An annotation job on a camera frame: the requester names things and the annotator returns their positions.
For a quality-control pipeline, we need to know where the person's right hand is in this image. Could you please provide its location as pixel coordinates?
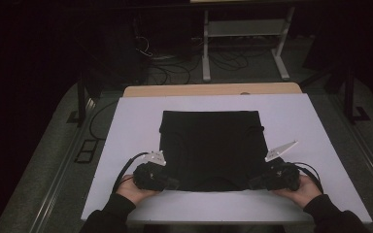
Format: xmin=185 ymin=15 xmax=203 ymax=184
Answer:
xmin=271 ymin=174 xmax=323 ymax=209

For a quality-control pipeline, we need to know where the wooden table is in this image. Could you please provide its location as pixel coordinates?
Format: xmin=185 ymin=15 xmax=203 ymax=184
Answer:
xmin=122 ymin=82 xmax=303 ymax=98

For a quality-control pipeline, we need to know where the white table sheet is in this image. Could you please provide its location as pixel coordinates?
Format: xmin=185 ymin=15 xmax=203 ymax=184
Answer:
xmin=81 ymin=93 xmax=373 ymax=225

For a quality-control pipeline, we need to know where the thin black curved cable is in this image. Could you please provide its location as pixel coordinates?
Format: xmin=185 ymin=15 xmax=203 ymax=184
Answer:
xmin=88 ymin=100 xmax=119 ymax=142

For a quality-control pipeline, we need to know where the black metal stand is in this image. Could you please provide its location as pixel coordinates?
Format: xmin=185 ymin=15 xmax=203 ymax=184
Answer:
xmin=66 ymin=67 xmax=105 ymax=126
xmin=299 ymin=61 xmax=372 ymax=124

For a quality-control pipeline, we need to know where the black floor socket frame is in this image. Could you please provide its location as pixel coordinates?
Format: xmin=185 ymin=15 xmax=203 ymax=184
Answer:
xmin=74 ymin=139 xmax=99 ymax=165

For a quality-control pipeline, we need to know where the bundle of black floor cables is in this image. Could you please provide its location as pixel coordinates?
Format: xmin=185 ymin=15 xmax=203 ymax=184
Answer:
xmin=135 ymin=34 xmax=251 ymax=86

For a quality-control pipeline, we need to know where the black tank top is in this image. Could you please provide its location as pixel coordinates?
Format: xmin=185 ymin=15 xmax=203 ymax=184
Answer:
xmin=158 ymin=110 xmax=270 ymax=193

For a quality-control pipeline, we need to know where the hand-held gripper black cable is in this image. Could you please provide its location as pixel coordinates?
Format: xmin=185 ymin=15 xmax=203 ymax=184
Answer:
xmin=111 ymin=151 xmax=151 ymax=195
xmin=291 ymin=161 xmax=324 ymax=195

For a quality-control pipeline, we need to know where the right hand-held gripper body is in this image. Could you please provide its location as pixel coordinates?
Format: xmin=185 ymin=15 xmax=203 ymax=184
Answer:
xmin=263 ymin=140 xmax=302 ymax=192

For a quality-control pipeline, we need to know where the left hand-held gripper black cable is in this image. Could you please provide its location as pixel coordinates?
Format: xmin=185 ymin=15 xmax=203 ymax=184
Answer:
xmin=111 ymin=151 xmax=151 ymax=195

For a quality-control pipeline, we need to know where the white metal stand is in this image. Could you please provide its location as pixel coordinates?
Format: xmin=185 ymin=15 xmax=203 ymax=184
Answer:
xmin=202 ymin=6 xmax=296 ymax=83

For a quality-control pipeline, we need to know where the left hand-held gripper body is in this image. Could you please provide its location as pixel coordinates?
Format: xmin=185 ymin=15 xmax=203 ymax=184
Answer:
xmin=132 ymin=150 xmax=169 ymax=192

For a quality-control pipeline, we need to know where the right hand-held gripper black cable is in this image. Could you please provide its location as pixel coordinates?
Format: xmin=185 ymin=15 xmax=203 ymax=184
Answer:
xmin=291 ymin=161 xmax=324 ymax=195

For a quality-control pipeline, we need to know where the person's left hand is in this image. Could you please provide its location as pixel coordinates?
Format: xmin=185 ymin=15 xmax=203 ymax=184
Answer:
xmin=116 ymin=174 xmax=160 ymax=206

